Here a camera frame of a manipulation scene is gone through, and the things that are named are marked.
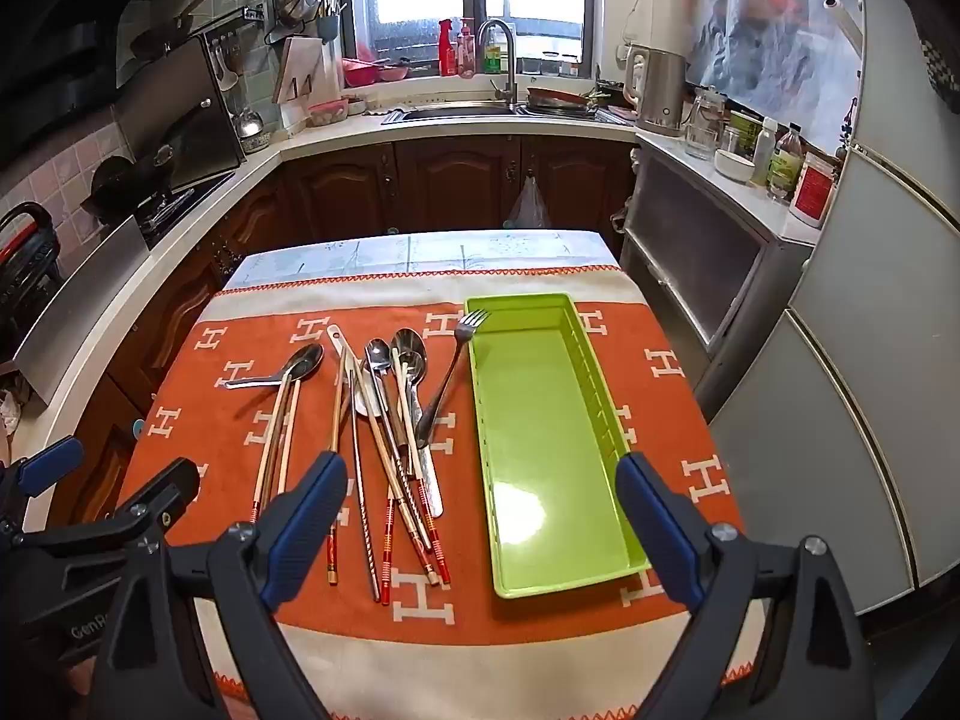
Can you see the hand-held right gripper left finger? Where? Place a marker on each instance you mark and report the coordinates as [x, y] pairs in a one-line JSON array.
[[307, 517]]

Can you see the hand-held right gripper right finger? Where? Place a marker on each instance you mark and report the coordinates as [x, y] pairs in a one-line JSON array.
[[660, 532]]

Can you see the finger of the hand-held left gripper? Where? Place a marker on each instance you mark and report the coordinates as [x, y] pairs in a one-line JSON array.
[[161, 491], [52, 460]]

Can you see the metal chopstick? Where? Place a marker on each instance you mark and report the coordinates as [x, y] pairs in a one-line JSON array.
[[364, 480]]

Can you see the pale chopstick red striped end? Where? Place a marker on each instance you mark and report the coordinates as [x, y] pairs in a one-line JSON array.
[[439, 555], [271, 450], [409, 405], [419, 540], [287, 450]]

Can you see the metal soup spoon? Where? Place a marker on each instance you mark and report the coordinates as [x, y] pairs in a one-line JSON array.
[[304, 361]]

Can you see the white ceramic spoon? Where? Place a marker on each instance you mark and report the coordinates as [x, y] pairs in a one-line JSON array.
[[346, 349]]

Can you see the green plastic utensil tray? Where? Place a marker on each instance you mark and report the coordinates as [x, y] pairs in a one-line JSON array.
[[540, 405]]

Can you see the metal fork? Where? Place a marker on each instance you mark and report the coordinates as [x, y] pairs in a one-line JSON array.
[[469, 326]]

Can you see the orange patterned blanket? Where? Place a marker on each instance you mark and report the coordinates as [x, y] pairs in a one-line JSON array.
[[210, 465]]

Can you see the steel side panel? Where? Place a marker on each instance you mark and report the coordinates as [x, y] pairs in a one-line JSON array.
[[75, 307]]

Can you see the gas stove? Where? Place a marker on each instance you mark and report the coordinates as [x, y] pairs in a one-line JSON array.
[[176, 214]]

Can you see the aluminium cabinet frosted doors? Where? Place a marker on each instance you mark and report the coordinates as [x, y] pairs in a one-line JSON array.
[[690, 240]]

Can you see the grey refrigerator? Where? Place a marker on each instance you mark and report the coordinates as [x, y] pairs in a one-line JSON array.
[[862, 315]]

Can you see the blue white tablecloth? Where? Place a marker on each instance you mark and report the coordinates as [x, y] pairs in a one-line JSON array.
[[450, 249]]

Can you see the hanging plastic bag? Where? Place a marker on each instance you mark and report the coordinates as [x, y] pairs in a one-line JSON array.
[[529, 210]]

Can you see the brown wooden base cabinets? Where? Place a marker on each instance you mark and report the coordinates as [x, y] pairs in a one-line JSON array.
[[450, 180]]

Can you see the patterned teapot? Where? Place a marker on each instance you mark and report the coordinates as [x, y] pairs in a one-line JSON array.
[[251, 131]]

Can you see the red labelled container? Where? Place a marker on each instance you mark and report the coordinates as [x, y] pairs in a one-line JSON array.
[[814, 191]]

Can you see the white bowl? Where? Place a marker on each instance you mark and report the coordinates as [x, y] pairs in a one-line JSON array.
[[735, 165]]

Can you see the green labelled bottle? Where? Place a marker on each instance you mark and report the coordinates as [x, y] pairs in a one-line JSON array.
[[785, 169]]

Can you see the white plastic bottle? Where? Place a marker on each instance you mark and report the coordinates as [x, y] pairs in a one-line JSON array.
[[763, 154]]

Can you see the short glass jar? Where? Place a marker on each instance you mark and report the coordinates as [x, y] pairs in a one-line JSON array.
[[731, 140]]

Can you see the pink food container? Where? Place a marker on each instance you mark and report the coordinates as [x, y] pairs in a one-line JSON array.
[[326, 112]]

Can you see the large glass jar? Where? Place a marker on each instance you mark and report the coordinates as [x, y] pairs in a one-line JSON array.
[[701, 127]]

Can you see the small ceramic bowl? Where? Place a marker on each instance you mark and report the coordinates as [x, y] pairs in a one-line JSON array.
[[356, 106]]

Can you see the green tin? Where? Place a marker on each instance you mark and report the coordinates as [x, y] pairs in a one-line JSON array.
[[748, 124]]

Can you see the hanging white ladle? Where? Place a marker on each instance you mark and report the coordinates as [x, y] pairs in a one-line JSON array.
[[223, 69]]

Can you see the steel electric kettle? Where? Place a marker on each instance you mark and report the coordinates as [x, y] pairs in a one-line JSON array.
[[660, 97]]

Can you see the wooden cutting board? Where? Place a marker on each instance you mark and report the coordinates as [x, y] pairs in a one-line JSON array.
[[300, 67]]

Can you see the red frying pan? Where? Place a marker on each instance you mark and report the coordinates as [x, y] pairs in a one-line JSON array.
[[559, 97]]

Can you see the pink plastic basin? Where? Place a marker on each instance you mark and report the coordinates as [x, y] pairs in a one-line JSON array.
[[360, 73]]

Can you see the red bowl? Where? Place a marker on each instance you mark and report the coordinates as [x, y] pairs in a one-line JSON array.
[[391, 73]]

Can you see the black range hood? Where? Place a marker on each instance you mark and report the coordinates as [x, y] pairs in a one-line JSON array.
[[75, 0]]

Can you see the red spray bottle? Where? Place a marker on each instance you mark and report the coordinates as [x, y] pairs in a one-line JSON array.
[[448, 52]]

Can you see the pink bottle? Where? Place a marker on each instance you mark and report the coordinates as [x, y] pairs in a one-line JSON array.
[[466, 56]]

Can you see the steel sink faucet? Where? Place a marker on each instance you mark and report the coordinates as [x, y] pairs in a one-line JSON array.
[[512, 67]]

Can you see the green dish soap bottle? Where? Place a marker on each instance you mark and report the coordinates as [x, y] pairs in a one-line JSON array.
[[492, 58]]

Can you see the black wall utensil rail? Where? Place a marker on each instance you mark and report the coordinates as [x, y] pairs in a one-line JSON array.
[[225, 19]]

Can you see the plastic wall sheet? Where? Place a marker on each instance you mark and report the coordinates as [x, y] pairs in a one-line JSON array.
[[765, 30]]

